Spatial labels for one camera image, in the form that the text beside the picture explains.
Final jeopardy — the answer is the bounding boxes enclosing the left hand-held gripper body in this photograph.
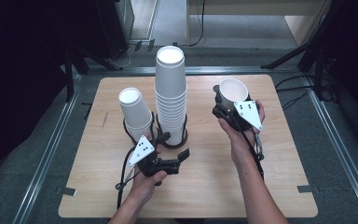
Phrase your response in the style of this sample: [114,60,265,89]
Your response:
[127,133,181,178]

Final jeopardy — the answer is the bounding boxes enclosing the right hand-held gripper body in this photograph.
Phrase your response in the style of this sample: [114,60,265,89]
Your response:
[212,100,264,133]

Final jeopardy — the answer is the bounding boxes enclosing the black wire cup holder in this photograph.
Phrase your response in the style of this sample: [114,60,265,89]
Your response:
[122,111,189,149]

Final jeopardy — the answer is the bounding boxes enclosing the white paper cup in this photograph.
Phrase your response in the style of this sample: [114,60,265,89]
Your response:
[218,77,250,113]

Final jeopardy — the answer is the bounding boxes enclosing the tall stack of white cups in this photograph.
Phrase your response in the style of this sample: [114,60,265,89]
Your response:
[154,45,188,147]

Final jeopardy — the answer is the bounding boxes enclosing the person's right hand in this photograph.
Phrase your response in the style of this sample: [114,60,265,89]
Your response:
[217,99,266,166]

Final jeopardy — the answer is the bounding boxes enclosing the person's left hand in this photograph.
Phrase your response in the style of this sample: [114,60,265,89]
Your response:
[127,132,169,206]

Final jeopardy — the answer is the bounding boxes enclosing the short stack of white cups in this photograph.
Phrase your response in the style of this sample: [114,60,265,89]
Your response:
[117,87,158,145]

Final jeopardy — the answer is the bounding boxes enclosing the black tripod stand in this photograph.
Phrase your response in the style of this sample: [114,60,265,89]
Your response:
[260,0,343,101]

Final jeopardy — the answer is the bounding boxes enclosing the grey tape piece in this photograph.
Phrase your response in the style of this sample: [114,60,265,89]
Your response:
[55,186,77,197]
[296,184,321,194]

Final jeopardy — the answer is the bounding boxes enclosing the light wooden desk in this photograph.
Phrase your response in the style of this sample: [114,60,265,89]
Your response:
[186,0,334,48]

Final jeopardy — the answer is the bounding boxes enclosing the black stand legs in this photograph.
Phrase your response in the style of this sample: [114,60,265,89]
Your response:
[63,46,122,102]

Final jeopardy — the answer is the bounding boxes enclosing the black cabinet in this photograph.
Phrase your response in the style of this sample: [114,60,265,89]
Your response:
[94,0,135,59]

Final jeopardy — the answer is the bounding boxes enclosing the dark curtain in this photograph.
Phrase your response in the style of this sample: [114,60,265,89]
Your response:
[0,0,71,203]

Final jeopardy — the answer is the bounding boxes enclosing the aluminium floor rail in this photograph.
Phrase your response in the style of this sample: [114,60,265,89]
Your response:
[12,74,85,224]
[87,65,299,77]
[302,76,358,223]

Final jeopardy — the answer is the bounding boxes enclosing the left hand-held gripper cable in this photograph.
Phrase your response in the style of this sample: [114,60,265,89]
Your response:
[115,146,145,210]

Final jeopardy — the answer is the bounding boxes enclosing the hand-held gripper cable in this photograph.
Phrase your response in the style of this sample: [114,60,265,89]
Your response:
[234,119,266,181]
[115,146,145,210]

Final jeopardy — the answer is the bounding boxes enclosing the right hand-held gripper cable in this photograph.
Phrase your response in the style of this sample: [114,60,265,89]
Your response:
[234,119,266,181]

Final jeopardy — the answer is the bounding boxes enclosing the black floor cables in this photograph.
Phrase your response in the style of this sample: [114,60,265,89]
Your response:
[274,74,337,111]

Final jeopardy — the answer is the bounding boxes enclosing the black hanging cable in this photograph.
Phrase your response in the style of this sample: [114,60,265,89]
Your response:
[187,0,207,48]

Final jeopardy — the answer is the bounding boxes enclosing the white floor cable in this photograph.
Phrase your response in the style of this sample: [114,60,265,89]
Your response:
[110,43,138,70]

